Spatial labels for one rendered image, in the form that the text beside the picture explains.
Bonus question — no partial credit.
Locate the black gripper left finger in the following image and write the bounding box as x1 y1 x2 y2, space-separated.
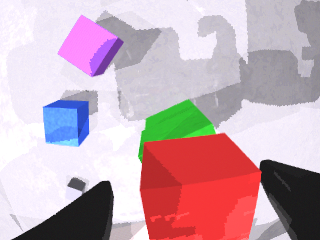
11 180 115 240

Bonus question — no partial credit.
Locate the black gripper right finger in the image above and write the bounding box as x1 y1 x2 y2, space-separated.
260 159 320 240

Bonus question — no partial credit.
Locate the green block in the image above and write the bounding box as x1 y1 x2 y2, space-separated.
137 107 216 164
145 100 195 129

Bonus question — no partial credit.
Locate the red block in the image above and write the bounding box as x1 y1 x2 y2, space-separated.
139 133 261 240

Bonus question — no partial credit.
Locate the blue cube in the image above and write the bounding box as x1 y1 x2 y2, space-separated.
43 100 89 147

